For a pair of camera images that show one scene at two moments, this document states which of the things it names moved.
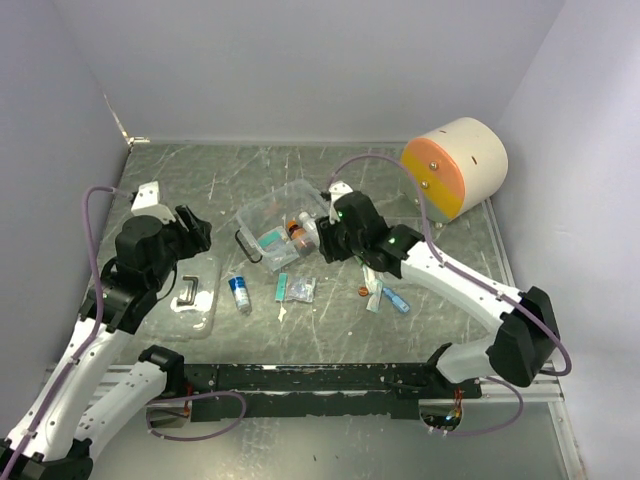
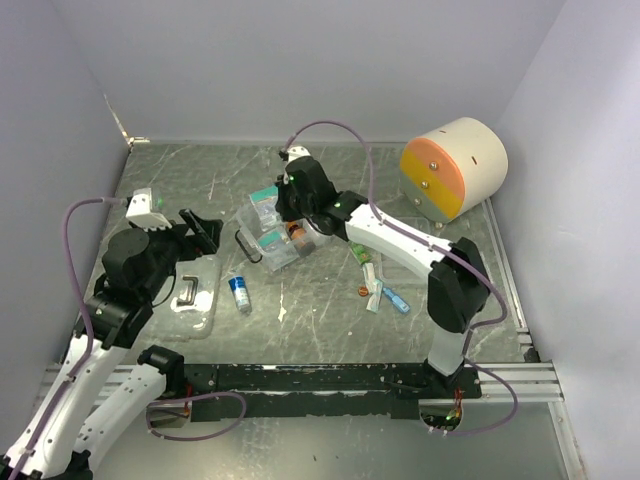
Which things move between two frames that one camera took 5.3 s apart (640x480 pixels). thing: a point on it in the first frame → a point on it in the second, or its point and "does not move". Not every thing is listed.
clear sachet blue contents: (301, 289) → (264, 202)
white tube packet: (374, 286) does not move
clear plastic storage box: (279, 225) does not move
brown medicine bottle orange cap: (298, 236) does not move
